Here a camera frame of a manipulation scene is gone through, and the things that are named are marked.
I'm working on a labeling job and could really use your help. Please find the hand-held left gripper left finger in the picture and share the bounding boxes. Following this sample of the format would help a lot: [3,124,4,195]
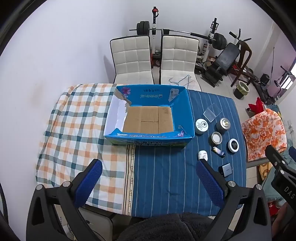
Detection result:
[26,159,103,241]

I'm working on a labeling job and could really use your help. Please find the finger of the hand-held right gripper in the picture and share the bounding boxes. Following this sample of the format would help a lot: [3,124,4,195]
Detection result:
[265,145,289,171]

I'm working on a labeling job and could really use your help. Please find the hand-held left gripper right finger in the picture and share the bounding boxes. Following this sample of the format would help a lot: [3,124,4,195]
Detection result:
[196,159,272,241]

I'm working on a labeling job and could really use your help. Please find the black power adapter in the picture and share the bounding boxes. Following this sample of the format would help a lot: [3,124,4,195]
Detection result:
[218,163,233,178]

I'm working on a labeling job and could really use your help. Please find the metal lid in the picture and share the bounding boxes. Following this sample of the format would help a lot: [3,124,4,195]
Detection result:
[209,132,223,146]

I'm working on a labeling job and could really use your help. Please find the silver jar with lid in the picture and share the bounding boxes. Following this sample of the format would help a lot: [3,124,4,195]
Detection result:
[216,117,231,133]

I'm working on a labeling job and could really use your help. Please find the blue cardboard box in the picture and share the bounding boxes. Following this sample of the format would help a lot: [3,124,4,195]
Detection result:
[103,84,193,147]

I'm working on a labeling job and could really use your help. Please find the orange floral blanket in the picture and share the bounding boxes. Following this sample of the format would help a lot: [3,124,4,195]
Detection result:
[240,108,287,162]

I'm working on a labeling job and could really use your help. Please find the white earbuds case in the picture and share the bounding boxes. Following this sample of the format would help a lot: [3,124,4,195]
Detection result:
[197,150,209,162]

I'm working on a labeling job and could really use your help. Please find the small blue tube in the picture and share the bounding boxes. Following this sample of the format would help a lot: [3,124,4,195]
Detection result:
[212,146,226,159]

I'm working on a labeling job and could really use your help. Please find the black and white round tin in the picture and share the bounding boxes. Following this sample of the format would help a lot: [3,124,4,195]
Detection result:
[227,138,240,153]

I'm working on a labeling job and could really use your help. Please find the orange plaid cloth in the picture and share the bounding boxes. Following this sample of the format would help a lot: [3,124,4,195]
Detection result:
[36,83,136,216]

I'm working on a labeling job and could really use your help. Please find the red cloth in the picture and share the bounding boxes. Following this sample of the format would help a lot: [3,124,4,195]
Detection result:
[248,97,267,114]

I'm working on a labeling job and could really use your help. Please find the dark fuzzy clothing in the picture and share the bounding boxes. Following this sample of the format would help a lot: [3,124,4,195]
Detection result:
[116,212,222,241]

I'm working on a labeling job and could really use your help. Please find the clear plastic case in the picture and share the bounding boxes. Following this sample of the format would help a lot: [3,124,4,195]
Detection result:
[203,103,223,122]

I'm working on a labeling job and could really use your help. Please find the green waste basket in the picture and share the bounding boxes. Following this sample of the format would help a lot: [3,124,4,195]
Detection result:
[233,81,249,100]

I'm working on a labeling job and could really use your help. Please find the brown plastic chair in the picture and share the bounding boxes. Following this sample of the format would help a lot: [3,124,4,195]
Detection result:
[231,39,253,88]

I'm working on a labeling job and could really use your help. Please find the black weight bench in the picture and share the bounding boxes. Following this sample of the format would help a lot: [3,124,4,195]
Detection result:
[201,42,240,87]

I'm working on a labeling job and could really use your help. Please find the white padded chair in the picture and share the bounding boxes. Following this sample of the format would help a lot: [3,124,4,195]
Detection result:
[159,35,202,92]
[110,35,154,84]

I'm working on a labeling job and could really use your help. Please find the barbell weight bench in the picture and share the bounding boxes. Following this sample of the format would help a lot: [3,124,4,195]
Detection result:
[149,6,220,70]

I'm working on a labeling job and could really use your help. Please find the black cable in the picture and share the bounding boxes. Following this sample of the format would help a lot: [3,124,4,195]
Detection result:
[0,182,9,224]

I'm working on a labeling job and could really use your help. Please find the wire clothes hanger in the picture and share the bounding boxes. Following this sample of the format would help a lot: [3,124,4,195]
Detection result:
[168,75,195,88]

